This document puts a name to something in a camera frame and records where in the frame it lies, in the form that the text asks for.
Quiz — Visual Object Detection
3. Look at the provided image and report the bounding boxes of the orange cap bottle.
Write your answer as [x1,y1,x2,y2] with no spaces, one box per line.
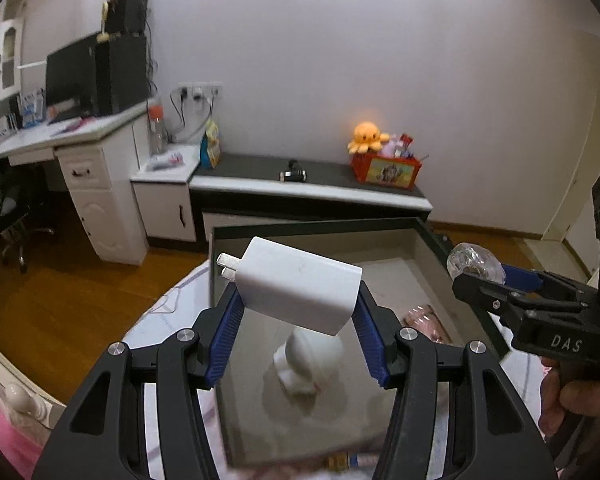
[147,102,168,157]

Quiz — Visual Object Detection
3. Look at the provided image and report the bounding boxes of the blue white box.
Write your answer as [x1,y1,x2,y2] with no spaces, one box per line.
[19,91,46,128]

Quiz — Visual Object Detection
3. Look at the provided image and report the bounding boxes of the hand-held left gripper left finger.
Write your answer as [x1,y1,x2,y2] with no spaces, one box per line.
[31,287,246,480]

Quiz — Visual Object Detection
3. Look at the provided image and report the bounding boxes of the white door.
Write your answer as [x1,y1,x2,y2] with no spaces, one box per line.
[540,95,600,281]

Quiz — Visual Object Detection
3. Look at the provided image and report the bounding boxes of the blue yellow snack bag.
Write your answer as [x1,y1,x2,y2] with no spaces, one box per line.
[200,120,222,170]

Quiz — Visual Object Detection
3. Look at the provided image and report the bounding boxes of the white round figurine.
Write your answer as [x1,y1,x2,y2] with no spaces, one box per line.
[262,327,348,416]

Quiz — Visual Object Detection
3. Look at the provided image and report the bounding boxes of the red toy box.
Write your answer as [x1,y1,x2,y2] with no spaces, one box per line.
[351,152,423,191]

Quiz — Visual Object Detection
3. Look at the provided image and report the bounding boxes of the person's right hand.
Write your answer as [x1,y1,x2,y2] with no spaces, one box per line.
[539,356,600,435]

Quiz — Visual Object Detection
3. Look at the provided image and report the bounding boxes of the dark top low bench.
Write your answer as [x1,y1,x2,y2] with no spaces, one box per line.
[189,152,433,253]

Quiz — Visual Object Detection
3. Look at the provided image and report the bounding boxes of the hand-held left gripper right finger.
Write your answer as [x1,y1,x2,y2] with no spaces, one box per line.
[352,282,561,480]

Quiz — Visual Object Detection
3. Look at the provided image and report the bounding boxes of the orange octopus plush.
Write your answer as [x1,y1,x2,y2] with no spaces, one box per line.
[347,122,391,155]

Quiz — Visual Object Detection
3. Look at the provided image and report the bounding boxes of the black speaker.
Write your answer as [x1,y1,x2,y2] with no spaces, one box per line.
[105,0,148,37]

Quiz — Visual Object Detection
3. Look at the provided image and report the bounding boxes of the white low cabinet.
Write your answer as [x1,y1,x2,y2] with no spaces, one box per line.
[131,142,203,243]

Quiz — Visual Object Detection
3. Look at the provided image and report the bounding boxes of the clear plastic ball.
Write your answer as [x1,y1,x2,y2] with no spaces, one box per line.
[446,242,507,286]

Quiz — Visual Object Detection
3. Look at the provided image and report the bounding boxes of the pink papers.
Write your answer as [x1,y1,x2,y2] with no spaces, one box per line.
[50,117,88,136]

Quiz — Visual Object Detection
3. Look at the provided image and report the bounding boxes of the rose gold cup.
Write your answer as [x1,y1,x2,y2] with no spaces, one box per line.
[402,305,453,346]

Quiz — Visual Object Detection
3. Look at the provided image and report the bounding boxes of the white bed footboard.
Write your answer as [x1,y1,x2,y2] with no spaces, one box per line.
[0,330,68,428]

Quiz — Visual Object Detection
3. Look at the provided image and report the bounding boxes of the black power cable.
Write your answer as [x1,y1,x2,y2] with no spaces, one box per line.
[170,87,216,143]

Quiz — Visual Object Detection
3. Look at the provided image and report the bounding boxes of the pink blanket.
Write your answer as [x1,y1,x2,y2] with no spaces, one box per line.
[0,385,46,480]

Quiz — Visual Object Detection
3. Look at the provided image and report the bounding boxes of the white charger plug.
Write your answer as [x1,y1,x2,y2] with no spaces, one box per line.
[216,236,363,337]

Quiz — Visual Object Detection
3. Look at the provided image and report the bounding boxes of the white wall power outlets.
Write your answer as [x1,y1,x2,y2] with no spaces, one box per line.
[177,82,224,101]

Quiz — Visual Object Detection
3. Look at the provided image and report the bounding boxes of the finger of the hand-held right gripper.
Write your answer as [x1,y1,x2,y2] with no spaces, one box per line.
[451,270,582,324]
[500,263,600,304]

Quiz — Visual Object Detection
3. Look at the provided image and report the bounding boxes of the pink packet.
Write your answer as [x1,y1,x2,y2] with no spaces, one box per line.
[147,152,186,170]

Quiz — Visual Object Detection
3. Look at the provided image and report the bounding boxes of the white wall cabinet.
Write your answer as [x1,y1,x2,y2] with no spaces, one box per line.
[0,17,25,111]

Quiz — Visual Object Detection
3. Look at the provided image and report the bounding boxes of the white desk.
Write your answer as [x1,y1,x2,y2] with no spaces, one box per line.
[0,105,153,266]

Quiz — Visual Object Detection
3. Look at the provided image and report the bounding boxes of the dark storage box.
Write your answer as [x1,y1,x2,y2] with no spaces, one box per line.
[207,217,511,468]

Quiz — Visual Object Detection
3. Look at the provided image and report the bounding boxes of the blue yellow battery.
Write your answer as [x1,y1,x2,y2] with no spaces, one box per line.
[325,454,381,470]

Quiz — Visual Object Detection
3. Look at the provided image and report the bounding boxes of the black computer monitor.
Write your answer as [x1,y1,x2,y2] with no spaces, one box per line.
[45,34,101,118]

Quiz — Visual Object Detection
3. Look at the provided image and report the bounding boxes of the black flashlight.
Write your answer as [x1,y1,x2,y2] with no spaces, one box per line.
[280,160,307,182]

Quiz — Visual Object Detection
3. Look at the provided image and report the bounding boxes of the black office chair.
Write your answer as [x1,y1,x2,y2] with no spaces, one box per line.
[0,160,56,273]

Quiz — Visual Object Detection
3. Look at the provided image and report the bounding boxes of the black computer tower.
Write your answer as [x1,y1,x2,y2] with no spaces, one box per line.
[94,35,149,117]

